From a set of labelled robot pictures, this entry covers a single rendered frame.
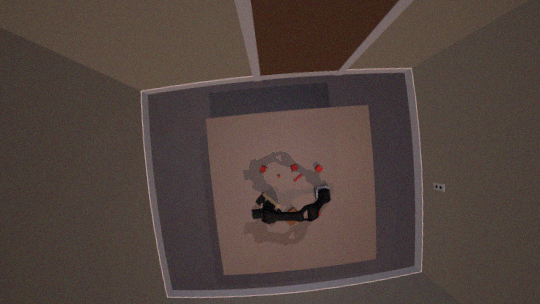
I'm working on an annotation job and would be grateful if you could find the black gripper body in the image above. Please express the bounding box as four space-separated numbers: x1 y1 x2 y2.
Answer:
256 195 282 212

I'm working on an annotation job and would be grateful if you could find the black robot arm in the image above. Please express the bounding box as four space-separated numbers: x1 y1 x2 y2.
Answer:
251 188 330 224

